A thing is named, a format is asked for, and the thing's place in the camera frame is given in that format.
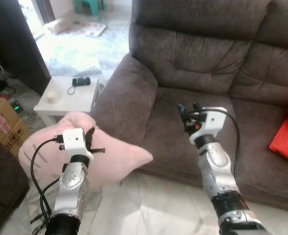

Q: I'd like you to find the green plastic stool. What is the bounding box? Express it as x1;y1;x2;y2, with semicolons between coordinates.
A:
74;0;106;16

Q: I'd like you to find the brown fabric sofa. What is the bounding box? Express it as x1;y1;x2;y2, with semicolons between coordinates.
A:
89;0;288;214

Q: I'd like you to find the pink pillow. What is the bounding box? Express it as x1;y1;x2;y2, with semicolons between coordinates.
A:
18;111;155;189

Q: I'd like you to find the dark wooden door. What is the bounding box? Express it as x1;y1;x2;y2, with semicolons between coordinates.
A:
0;0;52;96

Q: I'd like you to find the white side table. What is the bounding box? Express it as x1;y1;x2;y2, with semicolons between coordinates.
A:
33;75;106;127

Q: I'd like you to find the cardboard box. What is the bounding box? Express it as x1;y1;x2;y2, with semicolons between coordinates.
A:
0;96;32;158

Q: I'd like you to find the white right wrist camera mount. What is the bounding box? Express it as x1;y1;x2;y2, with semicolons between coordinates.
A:
198;107;229;136

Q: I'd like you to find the black charger with green light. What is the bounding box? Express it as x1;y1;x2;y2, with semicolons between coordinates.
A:
9;99;23;113

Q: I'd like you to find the beige patterned doormat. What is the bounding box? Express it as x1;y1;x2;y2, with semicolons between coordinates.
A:
45;19;107;38

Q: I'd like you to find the small white round candle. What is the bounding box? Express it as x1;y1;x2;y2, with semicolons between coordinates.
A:
46;91;63;104

